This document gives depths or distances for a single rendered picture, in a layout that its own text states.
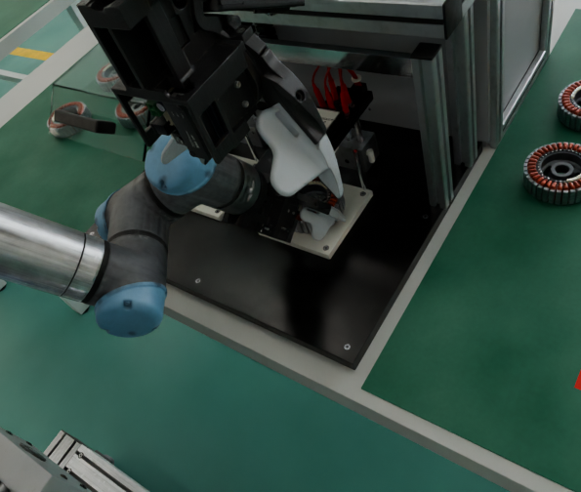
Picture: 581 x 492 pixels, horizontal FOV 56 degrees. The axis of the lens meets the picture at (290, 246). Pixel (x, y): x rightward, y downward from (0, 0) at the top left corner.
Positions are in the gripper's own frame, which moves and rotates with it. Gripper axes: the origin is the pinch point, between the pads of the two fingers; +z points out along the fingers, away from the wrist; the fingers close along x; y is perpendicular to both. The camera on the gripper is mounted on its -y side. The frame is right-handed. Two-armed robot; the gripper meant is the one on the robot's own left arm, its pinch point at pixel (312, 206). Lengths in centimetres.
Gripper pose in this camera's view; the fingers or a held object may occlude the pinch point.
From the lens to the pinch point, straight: 94.4
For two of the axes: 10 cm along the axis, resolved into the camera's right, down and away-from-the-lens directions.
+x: 8.0, 2.8, -5.3
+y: -3.2, 9.5, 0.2
